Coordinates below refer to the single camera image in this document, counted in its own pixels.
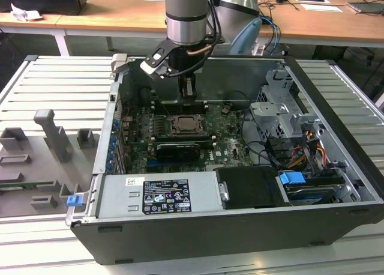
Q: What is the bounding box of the black RAM slot row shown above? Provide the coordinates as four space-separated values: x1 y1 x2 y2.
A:
151 99 209 113
154 133 217 144

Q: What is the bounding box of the CPU socket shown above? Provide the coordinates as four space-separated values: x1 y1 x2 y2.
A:
169 113 208 135

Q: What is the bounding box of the black graphics card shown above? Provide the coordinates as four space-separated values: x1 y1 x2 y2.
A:
155 142 201 162

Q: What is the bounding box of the green Dell motherboard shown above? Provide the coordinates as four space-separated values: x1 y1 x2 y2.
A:
119 102 262 172

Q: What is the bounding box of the metal drive cage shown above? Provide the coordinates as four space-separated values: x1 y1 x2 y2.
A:
249 68 323 141

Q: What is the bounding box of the black plastic shroud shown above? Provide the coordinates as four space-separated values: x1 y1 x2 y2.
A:
215 166 290 210

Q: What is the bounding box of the white paper sheet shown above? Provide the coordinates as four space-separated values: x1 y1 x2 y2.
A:
301 4 344 13

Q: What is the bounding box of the grey power supply unit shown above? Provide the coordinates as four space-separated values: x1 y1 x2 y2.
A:
97 171 224 219

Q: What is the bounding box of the hard disk in blue carrier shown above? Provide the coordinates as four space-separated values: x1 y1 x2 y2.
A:
277 171 344 205

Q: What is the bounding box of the crumpled white paper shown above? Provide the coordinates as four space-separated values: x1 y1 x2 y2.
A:
10 3 43 21

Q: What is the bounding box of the blue case latch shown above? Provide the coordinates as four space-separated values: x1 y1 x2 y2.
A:
66 195 83 208

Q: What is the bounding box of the black open PC case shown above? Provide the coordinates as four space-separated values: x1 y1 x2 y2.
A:
65 53 384 265

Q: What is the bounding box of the grey parts rack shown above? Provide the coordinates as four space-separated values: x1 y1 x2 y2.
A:
0 109 101 219

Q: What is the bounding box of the grey laptop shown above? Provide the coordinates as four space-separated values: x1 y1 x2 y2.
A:
346 0 384 16

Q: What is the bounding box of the green RAM stick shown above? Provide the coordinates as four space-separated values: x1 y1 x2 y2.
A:
0 181 56 192

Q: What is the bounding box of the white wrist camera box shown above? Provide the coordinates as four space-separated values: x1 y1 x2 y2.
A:
139 39 178 79

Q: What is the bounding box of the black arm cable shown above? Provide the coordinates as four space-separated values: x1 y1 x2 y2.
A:
163 0 224 77

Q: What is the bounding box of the grey case handle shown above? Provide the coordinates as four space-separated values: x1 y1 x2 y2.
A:
110 53 130 74

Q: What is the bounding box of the blue cable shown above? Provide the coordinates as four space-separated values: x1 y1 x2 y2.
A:
263 15 283 57

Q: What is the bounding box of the orange yellow wire bundle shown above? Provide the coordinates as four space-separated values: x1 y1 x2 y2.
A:
287 130 328 171

